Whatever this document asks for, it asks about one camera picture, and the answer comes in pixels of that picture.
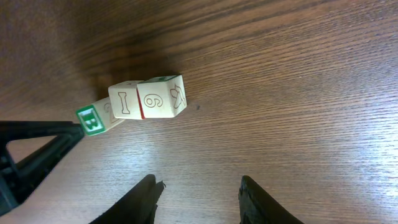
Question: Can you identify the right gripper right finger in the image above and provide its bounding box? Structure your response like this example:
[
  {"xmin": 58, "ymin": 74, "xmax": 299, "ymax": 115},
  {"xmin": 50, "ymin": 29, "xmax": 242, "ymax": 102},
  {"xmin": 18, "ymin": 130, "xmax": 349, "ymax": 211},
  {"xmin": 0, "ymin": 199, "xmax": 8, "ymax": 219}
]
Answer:
[{"xmin": 238, "ymin": 175, "xmax": 303, "ymax": 224}]

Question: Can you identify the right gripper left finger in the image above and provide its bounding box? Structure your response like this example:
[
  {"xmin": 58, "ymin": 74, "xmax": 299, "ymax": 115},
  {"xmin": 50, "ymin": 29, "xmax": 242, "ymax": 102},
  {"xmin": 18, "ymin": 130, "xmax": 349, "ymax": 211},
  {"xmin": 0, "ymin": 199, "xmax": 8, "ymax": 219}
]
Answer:
[{"xmin": 90, "ymin": 174, "xmax": 165, "ymax": 224}]

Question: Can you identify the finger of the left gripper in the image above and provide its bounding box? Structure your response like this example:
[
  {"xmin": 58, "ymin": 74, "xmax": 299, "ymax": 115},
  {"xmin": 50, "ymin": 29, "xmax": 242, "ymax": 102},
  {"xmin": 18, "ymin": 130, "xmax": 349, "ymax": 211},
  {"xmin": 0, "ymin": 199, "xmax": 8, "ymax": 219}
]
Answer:
[{"xmin": 1, "ymin": 121, "xmax": 85, "ymax": 215}]

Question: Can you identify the green B block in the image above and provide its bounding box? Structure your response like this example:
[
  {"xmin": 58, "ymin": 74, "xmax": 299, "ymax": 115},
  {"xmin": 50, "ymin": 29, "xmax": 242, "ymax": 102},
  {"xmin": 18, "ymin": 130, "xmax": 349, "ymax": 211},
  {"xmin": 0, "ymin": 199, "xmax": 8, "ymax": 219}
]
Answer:
[{"xmin": 76, "ymin": 97, "xmax": 124, "ymax": 136}]

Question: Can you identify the green sided letter block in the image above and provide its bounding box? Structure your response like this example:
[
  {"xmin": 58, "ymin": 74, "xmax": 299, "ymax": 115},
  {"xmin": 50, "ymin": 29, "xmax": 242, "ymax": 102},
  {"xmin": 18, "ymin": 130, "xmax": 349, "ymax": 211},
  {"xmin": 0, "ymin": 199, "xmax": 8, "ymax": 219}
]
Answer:
[{"xmin": 108, "ymin": 80, "xmax": 144, "ymax": 119}]

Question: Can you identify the red sided number block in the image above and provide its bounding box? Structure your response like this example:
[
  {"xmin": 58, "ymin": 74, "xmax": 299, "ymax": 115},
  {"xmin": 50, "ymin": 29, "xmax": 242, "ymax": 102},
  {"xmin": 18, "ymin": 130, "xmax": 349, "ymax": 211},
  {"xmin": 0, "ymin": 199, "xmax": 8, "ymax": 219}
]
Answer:
[{"xmin": 137, "ymin": 75, "xmax": 187, "ymax": 118}]

